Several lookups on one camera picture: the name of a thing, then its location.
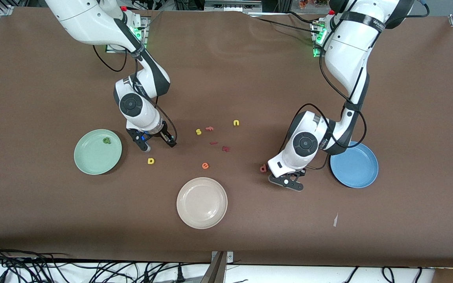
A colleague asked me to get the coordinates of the blue plate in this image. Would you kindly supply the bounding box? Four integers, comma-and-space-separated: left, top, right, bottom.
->
330, 141, 379, 189

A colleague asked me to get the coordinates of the beige plate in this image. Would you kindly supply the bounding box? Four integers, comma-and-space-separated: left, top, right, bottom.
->
176, 177, 228, 230

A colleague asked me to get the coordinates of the green plate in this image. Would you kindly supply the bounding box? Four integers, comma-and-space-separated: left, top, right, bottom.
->
74, 129, 123, 175

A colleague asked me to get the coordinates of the brown table cover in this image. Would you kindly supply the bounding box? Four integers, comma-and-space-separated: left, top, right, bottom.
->
0, 7, 453, 268

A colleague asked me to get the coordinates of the grey metal box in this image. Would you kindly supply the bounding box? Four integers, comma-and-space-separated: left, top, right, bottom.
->
204, 0, 263, 13

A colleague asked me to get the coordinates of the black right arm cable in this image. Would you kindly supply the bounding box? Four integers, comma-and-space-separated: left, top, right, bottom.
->
92, 44, 178, 139

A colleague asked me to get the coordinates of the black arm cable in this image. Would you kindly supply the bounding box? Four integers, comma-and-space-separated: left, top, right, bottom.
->
92, 44, 178, 139
280, 0, 430, 172

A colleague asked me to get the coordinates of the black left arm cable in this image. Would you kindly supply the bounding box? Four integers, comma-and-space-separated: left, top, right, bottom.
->
280, 0, 430, 172

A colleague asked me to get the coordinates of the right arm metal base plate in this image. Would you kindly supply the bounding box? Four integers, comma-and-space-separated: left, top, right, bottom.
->
105, 16, 149, 54

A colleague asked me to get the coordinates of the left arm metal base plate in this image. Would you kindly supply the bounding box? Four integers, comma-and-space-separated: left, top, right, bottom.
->
311, 20, 329, 59

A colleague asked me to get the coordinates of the metal table bracket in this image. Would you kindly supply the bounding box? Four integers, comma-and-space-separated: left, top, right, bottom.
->
200, 251, 234, 283

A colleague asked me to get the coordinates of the black cable on table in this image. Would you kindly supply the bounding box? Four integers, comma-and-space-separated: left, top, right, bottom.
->
250, 11, 318, 34

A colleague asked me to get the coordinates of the black floor cable tangle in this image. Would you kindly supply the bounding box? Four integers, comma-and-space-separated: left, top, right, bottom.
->
0, 243, 211, 283

